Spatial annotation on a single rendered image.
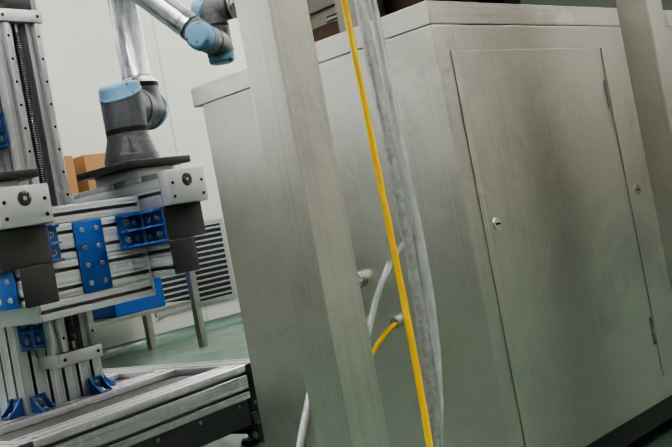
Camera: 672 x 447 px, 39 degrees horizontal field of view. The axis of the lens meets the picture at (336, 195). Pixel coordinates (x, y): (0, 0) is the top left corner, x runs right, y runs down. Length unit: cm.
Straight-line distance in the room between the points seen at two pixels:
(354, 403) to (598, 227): 90
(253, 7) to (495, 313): 72
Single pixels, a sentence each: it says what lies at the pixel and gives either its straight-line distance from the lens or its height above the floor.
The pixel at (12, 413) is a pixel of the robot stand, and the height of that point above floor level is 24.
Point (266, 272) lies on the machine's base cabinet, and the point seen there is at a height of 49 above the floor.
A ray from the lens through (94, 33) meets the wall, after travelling 588.
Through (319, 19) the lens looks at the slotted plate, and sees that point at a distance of 183.
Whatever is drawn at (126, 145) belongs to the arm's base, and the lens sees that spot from 260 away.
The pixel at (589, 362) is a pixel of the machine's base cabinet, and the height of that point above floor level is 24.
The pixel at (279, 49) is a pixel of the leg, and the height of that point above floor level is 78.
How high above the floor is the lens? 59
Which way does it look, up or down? 1 degrees up
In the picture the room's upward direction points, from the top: 11 degrees counter-clockwise
